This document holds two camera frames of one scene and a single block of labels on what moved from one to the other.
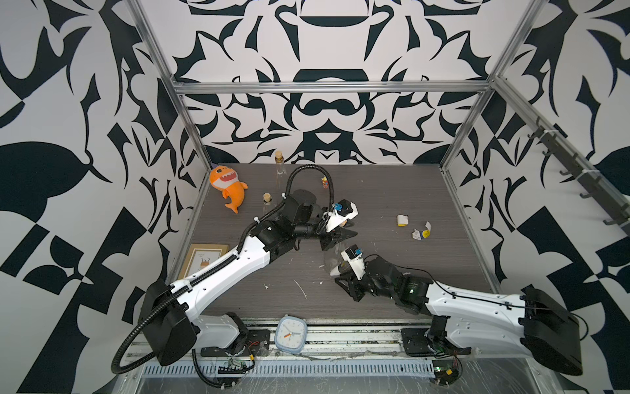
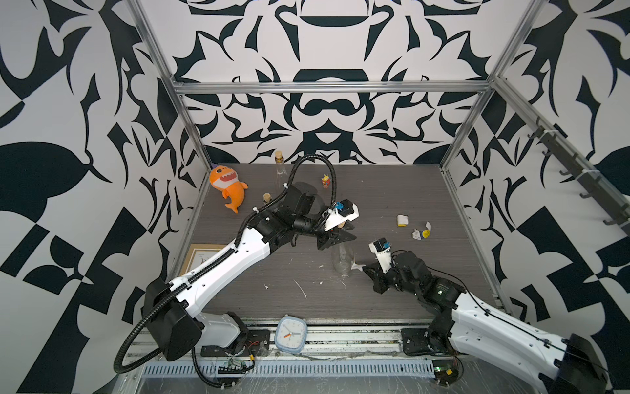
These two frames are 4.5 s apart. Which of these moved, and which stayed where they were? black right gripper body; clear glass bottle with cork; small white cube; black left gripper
Moved: black right gripper body
Stayed: small white cube; clear glass bottle with cork; black left gripper
